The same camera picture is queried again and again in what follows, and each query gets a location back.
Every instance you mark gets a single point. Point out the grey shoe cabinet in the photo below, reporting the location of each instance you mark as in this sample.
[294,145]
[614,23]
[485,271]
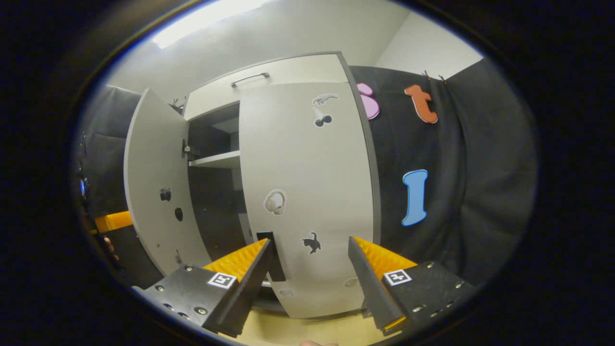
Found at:
[307,158]

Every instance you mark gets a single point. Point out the grey cabinet drawer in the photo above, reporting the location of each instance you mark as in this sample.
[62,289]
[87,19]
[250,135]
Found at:
[298,72]

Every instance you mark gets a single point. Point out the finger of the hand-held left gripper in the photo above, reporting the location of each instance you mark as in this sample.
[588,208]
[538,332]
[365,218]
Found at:
[115,221]

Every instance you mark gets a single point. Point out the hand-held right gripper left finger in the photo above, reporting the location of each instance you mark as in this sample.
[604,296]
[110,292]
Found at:
[250,283]

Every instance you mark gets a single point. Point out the black backdrop cloth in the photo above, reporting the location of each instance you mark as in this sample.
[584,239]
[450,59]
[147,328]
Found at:
[480,182]

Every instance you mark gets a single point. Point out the grey cabinet shelf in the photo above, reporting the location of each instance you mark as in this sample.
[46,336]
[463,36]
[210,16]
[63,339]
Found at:
[216,158]

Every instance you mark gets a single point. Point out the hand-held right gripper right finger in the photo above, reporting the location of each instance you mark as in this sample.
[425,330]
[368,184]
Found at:
[372,283]

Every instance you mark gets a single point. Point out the grey cabinet door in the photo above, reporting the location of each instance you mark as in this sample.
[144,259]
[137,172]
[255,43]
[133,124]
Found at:
[153,158]
[307,158]

